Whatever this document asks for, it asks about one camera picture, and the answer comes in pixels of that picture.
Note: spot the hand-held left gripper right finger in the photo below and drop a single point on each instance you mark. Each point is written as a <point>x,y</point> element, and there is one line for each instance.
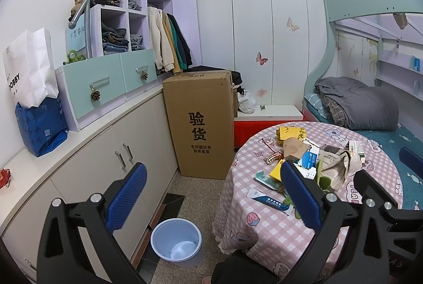
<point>300,194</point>

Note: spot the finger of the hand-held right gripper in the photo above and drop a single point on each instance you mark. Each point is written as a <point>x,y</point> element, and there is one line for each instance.
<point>409,160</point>
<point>373,188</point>

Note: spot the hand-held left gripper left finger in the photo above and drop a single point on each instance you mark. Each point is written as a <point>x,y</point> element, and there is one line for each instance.
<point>127,191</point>

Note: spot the beige stocking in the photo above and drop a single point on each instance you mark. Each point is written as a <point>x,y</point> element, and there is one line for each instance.
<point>350,165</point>

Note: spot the blue white carton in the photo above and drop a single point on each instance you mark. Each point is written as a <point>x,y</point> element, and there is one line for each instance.
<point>309,158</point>

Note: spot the newspaper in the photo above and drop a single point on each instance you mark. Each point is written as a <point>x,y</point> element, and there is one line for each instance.
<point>332,150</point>

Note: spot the blue waste bin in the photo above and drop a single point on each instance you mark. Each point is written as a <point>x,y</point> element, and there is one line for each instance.
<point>165,237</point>

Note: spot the blue candy print bedsheet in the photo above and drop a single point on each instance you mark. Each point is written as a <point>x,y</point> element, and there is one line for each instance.
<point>390,145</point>

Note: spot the long yellow box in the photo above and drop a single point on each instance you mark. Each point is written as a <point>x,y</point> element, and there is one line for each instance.
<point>276,173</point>

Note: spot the toothpaste tube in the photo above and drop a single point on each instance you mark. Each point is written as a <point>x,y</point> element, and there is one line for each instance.
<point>267,199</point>

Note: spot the blue toothbrush pack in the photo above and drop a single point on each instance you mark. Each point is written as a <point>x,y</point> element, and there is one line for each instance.
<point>266,179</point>

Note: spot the green white medicine box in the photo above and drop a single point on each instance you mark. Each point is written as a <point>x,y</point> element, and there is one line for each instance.
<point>357,147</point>

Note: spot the brown crumpled paper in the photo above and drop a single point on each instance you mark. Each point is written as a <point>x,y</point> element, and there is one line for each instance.
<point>294,148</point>

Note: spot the pink checked tablecloth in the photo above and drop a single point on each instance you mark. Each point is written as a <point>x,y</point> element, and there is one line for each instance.
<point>264,231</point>

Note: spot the white sideboard cabinet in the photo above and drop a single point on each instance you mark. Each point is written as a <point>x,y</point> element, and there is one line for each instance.
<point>99,145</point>

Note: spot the yellow crumpled packet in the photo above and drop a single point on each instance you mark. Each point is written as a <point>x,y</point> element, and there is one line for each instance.
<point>290,133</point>

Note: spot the grey duvet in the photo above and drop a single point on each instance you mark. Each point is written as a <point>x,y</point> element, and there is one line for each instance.
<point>370,105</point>

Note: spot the red cloth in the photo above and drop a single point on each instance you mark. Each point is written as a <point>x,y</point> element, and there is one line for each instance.
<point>244,135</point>

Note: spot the white step platform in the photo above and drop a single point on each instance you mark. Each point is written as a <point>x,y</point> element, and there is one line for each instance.
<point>281,112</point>

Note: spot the plaid blanket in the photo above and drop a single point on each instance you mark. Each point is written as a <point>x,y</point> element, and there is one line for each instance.
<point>333,110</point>

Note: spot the blue checked pillow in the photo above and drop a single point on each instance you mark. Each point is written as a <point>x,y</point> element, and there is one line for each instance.
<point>314,104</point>

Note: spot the small blue box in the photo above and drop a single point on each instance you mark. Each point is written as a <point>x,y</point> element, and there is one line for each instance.
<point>414,63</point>

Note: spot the person's leg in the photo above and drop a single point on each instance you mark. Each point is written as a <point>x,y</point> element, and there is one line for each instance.
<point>238,270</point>

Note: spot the pine cone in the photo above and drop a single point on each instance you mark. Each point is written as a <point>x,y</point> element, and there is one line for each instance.
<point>95,95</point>
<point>144,76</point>

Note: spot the white plastic bag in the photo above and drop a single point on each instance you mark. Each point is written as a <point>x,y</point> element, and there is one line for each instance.
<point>247,104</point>

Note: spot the blue gift bag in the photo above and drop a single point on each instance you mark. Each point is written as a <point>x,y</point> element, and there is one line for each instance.
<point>39,128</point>

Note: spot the faded pink butterfly sticker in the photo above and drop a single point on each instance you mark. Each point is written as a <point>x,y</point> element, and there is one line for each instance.
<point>261,92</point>

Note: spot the teal drawer unit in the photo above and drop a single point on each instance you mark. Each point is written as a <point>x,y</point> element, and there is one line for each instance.
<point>99,79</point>

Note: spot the tall cardboard box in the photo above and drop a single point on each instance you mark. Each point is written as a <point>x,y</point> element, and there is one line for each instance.
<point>198,99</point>

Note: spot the pink slipper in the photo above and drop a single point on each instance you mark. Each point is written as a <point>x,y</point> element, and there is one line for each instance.
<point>207,280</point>

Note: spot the red packet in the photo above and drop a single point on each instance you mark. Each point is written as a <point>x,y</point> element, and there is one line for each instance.
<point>4,178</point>

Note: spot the brown hanging cloth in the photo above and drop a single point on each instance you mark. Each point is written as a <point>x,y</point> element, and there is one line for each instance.
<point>401,19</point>

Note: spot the green hair claw clip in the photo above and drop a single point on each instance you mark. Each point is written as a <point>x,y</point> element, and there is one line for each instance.
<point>73,56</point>

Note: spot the yellow hanging garment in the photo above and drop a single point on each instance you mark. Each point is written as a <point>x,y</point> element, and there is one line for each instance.
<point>173,52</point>

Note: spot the grey folded clothes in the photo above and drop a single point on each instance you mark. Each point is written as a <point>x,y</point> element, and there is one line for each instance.
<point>137,43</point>
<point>134,5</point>

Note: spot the green hanging garment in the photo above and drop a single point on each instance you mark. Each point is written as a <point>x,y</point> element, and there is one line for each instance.
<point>179,49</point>

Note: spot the cream hanging jacket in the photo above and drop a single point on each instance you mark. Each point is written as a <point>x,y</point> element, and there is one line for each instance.
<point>158,43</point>

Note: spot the dark folded jeans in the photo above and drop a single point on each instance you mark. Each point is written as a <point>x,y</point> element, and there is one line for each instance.
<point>114,39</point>

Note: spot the black hanging coat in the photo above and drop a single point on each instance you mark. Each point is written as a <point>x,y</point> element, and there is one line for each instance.
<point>185,46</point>

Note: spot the white paper bag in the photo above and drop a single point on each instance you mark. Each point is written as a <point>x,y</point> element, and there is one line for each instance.
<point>29,66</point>

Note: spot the teal printed board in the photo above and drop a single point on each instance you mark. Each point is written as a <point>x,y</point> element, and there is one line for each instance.
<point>77,39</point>

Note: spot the pale butterfly sticker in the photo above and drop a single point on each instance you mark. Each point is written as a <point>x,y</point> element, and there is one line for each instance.
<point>292,24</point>

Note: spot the pale panelled wardrobe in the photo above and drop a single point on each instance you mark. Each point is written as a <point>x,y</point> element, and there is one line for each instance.
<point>251,23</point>

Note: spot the lilac wall shelf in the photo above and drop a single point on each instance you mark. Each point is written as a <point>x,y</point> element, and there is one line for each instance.
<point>396,66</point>

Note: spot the teal bunk bed frame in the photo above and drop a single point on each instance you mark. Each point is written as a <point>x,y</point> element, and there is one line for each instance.
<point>333,6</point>

